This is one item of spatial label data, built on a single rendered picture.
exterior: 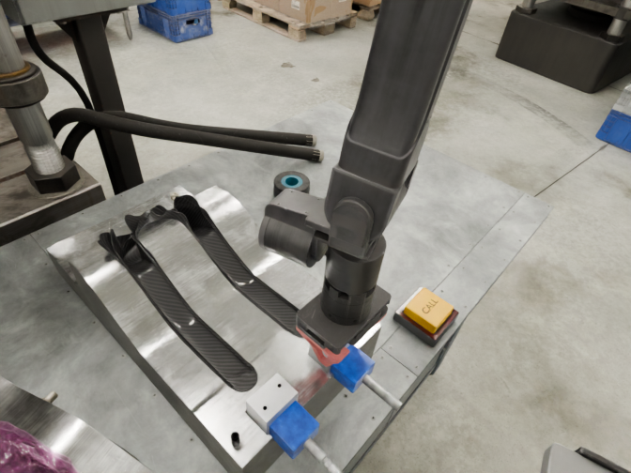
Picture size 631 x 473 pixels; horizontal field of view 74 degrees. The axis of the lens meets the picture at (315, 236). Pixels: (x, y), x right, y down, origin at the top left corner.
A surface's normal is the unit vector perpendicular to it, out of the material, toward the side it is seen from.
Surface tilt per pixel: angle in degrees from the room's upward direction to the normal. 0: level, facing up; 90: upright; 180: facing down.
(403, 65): 85
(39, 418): 14
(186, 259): 28
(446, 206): 0
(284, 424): 0
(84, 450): 21
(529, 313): 0
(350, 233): 85
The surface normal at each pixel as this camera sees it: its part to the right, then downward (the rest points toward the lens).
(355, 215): -0.43, 0.53
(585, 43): -0.76, 0.40
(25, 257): 0.07, -0.72
